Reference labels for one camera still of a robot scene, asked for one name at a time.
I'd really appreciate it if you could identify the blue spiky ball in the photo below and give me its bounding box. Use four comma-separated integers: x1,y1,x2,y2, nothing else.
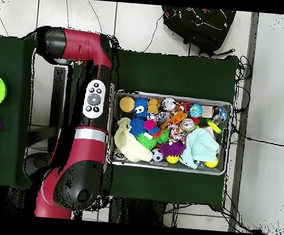
128,116,148,139

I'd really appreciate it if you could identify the black backpack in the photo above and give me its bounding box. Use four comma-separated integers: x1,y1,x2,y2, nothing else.
158,5,239,58

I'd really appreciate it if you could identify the silver mesh bin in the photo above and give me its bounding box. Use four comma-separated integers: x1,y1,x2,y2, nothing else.
107,88,233,177

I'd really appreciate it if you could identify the cream cloth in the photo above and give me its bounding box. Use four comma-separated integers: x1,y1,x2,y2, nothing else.
111,116,156,164

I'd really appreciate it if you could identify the blue globe ball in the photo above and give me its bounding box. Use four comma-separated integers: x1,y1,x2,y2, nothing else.
188,103,204,119

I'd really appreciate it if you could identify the dark green cloth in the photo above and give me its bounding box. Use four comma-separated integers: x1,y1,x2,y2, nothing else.
60,43,240,212
0,33,49,191

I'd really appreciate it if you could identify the black cable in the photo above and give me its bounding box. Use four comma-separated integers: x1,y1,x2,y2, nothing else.
231,55,255,114
230,124,284,147

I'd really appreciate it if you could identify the orange plush toy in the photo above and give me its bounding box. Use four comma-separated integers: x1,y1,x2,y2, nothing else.
147,96,163,114

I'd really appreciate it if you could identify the orange plastic crate toy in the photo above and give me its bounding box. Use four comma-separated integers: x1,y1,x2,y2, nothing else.
160,109,188,133

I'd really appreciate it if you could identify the pink spiky ball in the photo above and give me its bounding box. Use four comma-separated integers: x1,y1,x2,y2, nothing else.
143,119,158,132

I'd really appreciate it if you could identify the small soccer ball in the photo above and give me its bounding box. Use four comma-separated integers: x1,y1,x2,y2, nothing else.
150,148,165,163

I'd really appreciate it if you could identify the mint green cloth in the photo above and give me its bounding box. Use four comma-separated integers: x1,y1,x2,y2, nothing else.
178,126,222,172

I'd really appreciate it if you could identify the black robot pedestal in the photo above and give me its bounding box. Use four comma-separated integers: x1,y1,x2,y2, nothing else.
108,196,168,227

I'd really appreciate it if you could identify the purple spiky ball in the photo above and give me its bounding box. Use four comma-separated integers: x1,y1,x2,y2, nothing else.
157,139,187,160

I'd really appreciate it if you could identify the silver drink can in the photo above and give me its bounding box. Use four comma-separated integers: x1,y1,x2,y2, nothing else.
179,117,197,133
161,97,177,113

